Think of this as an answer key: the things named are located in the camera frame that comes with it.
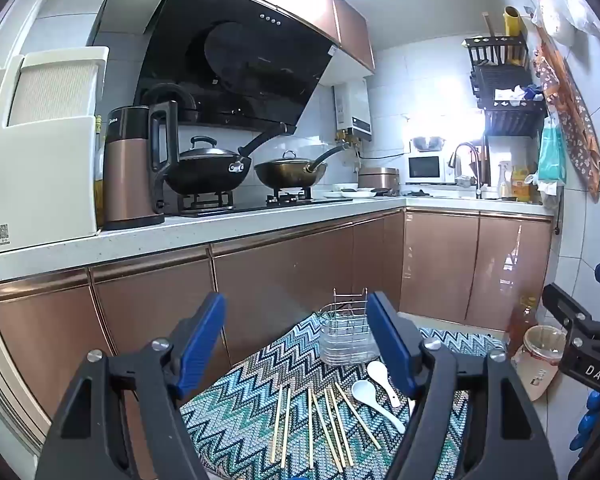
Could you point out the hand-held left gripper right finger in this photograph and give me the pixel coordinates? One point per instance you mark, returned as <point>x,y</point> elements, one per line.
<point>391,345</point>

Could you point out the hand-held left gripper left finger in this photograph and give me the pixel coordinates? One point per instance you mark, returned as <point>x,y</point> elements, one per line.
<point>200,347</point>

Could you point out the white ceramic spoon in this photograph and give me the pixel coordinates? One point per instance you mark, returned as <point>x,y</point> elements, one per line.
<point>382,375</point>
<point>372,400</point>

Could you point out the clear plastic utensil holder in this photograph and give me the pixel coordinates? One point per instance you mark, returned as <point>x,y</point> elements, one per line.
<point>345,340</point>

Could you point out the row of wooden chopsticks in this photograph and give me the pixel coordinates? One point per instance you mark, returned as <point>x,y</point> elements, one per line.
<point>325,420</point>

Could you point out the person's right hand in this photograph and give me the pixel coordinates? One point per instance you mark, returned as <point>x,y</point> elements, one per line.
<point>587,422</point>

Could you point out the cooking oil bottle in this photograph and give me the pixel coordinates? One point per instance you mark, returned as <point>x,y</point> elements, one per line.
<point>522,325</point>

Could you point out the clear plastic jar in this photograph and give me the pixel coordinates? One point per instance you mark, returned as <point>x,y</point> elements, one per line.
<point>540,360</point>

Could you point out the zigzag patterned woven mat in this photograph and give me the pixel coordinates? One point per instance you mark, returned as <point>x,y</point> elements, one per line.
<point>240,395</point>

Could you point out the bronze lower cabinets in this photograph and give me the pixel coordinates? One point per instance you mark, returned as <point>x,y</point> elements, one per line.
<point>280,280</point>

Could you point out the yellow packet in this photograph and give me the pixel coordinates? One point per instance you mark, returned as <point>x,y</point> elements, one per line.
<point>520,187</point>

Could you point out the teal hanging bag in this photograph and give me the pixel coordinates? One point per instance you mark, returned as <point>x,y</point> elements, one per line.
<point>551,155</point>

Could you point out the clear spray bottle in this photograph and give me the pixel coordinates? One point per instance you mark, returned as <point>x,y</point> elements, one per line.
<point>504,185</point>

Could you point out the black gas stove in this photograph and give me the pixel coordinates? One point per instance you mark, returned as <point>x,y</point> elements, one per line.
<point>220,205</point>

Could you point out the floral hanging cloth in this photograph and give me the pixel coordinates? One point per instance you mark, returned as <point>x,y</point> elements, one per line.
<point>575,125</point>

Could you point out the white dishes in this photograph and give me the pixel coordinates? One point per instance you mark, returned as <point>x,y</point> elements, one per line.
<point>360,191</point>

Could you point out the bronze rice cooker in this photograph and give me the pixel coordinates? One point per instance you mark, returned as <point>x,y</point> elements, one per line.
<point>377,179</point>

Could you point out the black lidded wok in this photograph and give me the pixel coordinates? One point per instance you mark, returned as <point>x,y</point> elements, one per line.
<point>205,170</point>

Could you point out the white microwave oven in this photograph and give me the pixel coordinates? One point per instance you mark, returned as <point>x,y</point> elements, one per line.
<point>425,167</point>

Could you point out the curved metal faucet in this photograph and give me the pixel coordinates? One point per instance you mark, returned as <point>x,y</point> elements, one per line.
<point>467,152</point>

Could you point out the bronze electric kettle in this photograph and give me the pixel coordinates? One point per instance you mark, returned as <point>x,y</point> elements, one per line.
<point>130,170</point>

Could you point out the metal bowl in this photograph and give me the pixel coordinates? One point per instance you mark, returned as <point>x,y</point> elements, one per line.
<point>428,143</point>

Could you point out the black dish rack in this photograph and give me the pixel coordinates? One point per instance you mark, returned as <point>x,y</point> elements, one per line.
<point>505,85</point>

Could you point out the white water heater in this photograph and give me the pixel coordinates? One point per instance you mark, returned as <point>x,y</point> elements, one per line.
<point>352,110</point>

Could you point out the white countertop appliance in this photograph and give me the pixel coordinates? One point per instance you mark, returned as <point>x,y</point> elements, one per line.
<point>40,160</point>

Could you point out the yellow container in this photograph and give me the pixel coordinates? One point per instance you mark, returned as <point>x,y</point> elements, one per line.
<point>511,22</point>

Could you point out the black range hood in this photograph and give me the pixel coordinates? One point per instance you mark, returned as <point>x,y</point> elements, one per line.
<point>240,60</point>

